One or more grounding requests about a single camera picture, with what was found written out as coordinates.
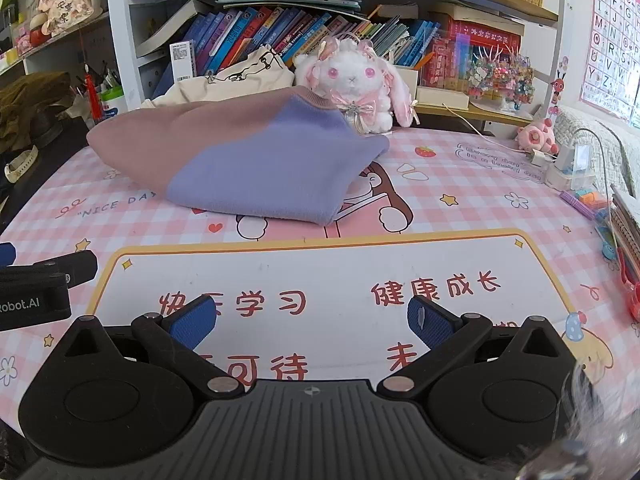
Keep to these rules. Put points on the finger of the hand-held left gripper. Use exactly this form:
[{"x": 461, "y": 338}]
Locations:
[
  {"x": 70, "y": 266},
  {"x": 6, "y": 254}
]

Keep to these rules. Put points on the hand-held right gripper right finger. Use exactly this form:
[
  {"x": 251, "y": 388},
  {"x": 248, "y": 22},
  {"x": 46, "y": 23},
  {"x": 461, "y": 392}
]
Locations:
[{"x": 431, "y": 322}]

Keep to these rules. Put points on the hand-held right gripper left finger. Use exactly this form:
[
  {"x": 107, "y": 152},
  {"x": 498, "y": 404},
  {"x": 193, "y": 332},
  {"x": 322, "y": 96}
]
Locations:
[{"x": 192, "y": 321}]

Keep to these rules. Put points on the pink and purple sweater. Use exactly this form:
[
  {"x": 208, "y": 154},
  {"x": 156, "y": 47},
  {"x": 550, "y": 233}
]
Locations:
[{"x": 240, "y": 160}]

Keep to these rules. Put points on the white wristwatch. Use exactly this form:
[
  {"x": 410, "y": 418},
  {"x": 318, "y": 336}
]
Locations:
[{"x": 20, "y": 164}]

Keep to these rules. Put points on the olive green garment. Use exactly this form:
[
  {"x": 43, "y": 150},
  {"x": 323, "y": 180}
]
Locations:
[{"x": 30, "y": 97}]

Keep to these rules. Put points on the white pen cup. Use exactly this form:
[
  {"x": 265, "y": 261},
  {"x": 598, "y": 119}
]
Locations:
[{"x": 112, "y": 102}]

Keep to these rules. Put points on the red tassel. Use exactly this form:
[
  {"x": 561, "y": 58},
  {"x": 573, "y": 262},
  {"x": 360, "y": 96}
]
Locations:
[{"x": 90, "y": 90}]

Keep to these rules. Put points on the red scissors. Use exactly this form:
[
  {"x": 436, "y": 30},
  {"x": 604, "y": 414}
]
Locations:
[{"x": 630, "y": 285}]

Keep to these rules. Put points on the pink pig toy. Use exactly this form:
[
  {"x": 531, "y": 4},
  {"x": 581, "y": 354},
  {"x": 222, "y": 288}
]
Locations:
[{"x": 536, "y": 135}]

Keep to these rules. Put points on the stack of notebooks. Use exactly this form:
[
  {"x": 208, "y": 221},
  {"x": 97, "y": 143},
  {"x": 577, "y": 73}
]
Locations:
[{"x": 625, "y": 220}]

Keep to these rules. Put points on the white barcode box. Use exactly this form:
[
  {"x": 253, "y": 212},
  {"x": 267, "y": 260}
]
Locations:
[{"x": 182, "y": 61}]

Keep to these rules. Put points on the white bookshelf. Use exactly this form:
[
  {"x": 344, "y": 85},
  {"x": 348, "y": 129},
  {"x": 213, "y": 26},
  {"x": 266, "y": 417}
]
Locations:
[{"x": 117, "y": 35}]

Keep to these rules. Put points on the cream tote bag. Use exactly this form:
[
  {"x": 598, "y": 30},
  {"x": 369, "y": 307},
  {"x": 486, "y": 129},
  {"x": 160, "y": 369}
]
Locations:
[{"x": 235, "y": 77}]

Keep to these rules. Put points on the white plush bunny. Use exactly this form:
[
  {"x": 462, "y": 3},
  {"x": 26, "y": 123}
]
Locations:
[{"x": 357, "y": 82}]

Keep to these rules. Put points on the colourful bead trinkets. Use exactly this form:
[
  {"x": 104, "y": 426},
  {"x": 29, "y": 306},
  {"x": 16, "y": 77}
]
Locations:
[{"x": 500, "y": 77}]

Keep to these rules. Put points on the white quilted cushion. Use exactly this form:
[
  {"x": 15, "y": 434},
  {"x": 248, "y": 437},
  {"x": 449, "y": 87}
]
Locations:
[{"x": 600, "y": 130}]

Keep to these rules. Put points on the red box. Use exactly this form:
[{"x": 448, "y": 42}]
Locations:
[{"x": 482, "y": 35}]

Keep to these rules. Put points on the row of colourful books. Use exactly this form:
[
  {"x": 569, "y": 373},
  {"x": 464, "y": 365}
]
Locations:
[{"x": 280, "y": 30}]

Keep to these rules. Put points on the alphabet wall poster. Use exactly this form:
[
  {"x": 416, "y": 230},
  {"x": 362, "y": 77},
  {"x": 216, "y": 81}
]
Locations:
[{"x": 612, "y": 35}]

